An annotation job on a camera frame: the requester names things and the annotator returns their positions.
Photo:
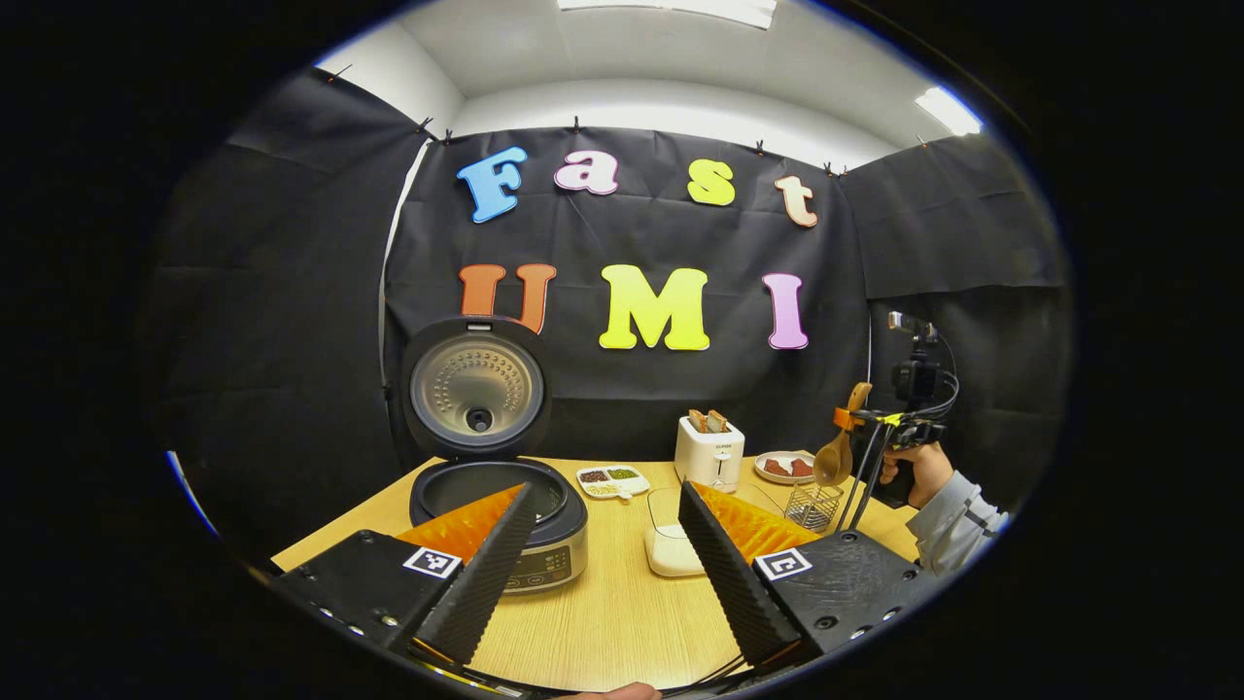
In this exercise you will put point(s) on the small ceiling light panel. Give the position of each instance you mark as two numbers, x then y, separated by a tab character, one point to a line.
948	110

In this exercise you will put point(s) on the white toaster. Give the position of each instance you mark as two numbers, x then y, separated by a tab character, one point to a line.
709	462

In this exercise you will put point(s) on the wooden spoon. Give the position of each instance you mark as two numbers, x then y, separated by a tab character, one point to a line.
834	465

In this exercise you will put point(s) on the toast slice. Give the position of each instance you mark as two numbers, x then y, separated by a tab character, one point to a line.
698	421
718	421

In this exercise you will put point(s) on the black backdrop cloth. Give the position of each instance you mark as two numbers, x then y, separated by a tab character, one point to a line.
292	340

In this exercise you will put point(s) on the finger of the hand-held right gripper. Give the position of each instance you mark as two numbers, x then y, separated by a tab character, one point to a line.
846	419

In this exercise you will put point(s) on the white divided condiment tray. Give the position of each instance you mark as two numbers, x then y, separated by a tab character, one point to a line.
612	481

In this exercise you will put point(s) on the large ceiling light panel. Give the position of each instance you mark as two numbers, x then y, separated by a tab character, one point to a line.
671	8

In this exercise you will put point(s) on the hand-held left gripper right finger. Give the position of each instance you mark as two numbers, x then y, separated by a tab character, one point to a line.
734	583

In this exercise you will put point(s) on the clear container of white rice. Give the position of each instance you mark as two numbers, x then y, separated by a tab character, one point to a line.
671	556

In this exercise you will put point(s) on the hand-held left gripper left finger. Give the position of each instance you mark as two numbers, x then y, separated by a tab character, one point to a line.
481	583

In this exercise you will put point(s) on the white round plate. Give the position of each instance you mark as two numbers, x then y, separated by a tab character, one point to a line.
782	480

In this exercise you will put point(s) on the dark grey rice cooker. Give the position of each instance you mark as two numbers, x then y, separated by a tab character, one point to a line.
476	389

